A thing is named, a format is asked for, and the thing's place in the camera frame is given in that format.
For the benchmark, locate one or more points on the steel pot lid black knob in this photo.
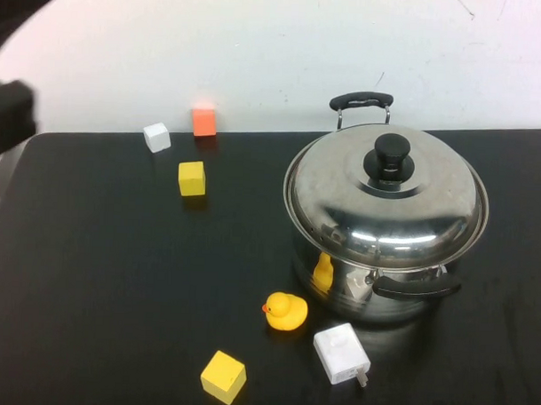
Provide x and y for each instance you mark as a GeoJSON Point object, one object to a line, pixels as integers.
{"type": "Point", "coordinates": [386, 206]}

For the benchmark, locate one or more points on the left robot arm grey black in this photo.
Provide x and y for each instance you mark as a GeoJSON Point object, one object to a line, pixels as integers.
{"type": "Point", "coordinates": [11, 118]}

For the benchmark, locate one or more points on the yellow foam cube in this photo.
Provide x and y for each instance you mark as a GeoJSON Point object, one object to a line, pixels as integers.
{"type": "Point", "coordinates": [192, 178]}
{"type": "Point", "coordinates": [223, 378]}

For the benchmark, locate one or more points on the orange foam cube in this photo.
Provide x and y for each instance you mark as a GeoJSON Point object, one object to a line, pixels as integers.
{"type": "Point", "coordinates": [205, 122]}

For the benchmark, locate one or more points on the yellow rubber duck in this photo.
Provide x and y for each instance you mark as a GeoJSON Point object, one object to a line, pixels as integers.
{"type": "Point", "coordinates": [286, 314]}

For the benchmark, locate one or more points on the white foam cube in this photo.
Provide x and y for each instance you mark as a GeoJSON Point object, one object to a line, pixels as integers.
{"type": "Point", "coordinates": [157, 137]}

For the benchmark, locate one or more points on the white usb wall charger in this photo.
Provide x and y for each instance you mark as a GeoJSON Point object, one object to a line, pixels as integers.
{"type": "Point", "coordinates": [341, 353]}

